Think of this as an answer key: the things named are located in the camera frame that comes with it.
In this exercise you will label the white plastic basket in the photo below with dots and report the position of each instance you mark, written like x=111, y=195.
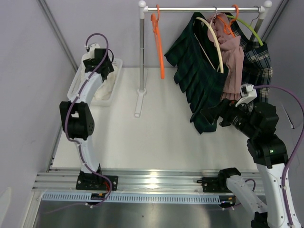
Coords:
x=76, y=83

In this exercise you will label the pink pleated skirt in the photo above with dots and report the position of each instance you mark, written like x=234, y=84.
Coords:
x=233, y=57

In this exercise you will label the navy beige plaid skirt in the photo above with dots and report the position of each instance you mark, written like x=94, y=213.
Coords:
x=253, y=61

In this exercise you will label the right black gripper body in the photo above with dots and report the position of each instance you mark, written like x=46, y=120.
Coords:
x=236, y=116

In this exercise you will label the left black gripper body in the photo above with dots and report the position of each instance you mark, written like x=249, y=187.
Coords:
x=89, y=62

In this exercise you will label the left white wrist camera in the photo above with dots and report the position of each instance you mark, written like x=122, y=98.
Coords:
x=88, y=47

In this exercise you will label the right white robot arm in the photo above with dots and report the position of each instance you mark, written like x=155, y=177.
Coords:
x=269, y=153

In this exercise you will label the green plaid skirt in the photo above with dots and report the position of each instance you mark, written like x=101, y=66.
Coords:
x=198, y=74

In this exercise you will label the white cloth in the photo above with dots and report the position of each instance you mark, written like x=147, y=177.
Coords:
x=96, y=90

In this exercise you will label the lime green hanger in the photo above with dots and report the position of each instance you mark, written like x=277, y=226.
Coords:
x=249, y=27

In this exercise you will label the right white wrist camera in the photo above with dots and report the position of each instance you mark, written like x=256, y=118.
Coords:
x=248, y=94

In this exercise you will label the slotted cable duct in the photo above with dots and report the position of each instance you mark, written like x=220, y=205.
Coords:
x=134, y=198

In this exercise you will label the metal clothes rack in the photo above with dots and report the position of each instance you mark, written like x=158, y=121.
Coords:
x=143, y=9

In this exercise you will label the orange hanger with pink skirt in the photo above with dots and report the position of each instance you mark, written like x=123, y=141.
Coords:
x=227, y=25

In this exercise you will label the orange plastic hanger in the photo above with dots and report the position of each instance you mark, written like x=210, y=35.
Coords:
x=158, y=43

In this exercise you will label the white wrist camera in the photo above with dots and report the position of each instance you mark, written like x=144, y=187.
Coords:
x=248, y=94
x=88, y=47

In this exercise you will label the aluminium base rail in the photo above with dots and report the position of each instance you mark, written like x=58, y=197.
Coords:
x=129, y=181

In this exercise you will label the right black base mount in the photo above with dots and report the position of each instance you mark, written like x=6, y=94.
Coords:
x=213, y=185

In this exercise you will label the cream wooden hanger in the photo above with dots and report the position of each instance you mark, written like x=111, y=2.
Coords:
x=215, y=41

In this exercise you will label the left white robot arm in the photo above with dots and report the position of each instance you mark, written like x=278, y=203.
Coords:
x=77, y=120

